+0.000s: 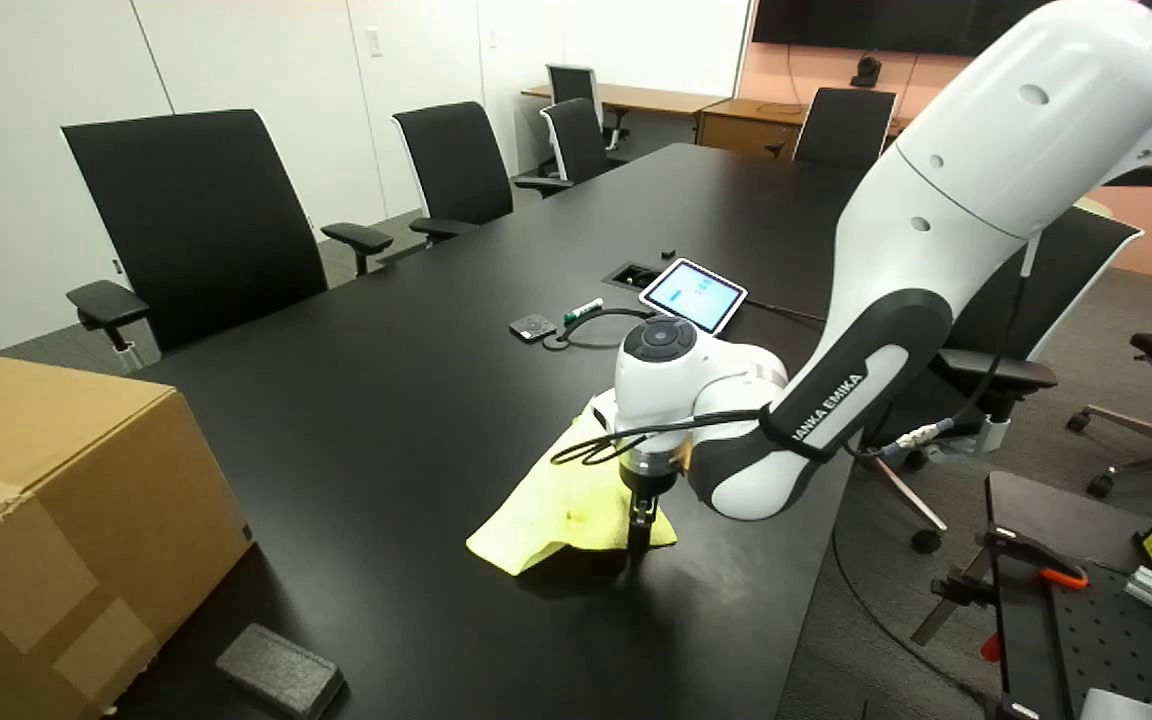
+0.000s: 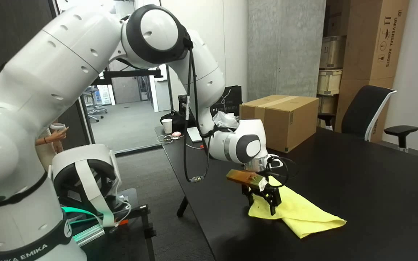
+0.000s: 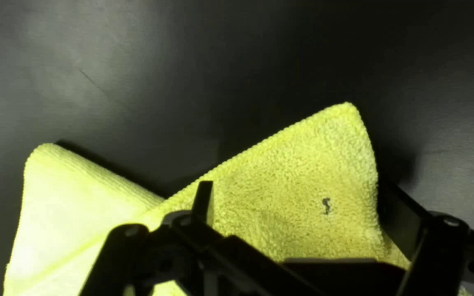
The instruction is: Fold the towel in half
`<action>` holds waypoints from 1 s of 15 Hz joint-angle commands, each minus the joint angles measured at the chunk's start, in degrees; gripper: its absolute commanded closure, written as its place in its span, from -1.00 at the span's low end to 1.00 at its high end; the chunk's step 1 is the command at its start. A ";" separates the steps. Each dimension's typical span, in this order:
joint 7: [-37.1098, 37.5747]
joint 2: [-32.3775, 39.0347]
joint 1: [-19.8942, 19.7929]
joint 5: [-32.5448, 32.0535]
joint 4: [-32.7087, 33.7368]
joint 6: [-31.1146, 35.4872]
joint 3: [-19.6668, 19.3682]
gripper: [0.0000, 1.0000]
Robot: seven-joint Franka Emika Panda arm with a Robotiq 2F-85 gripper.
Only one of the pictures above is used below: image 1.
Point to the black wall screen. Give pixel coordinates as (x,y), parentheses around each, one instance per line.
(871,21)

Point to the tablet with lit screen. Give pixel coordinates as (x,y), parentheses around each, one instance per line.
(694,294)

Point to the black foam block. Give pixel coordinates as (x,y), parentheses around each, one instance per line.
(283,666)

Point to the black office chair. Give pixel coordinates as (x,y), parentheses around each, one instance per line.
(459,163)
(577,143)
(574,80)
(201,226)
(837,124)

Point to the large brown cardboard box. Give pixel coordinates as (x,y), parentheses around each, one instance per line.
(59,535)

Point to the black perforated breadboard plate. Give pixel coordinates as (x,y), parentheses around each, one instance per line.
(1108,643)

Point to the yellow towel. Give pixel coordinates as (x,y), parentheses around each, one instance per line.
(561,514)

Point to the small black desk device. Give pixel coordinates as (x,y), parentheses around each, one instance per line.
(871,69)

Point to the orange and black clamp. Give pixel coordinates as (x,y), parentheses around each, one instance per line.
(1062,579)

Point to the black chair white frame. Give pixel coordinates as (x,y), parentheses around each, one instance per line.
(1070,264)

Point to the small dark smartphone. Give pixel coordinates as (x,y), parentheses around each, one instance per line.
(532,329)

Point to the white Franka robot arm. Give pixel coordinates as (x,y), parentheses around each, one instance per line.
(1000,144)

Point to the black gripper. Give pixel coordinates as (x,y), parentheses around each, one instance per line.
(651,482)

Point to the wooden desk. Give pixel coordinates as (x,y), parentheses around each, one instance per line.
(750,124)

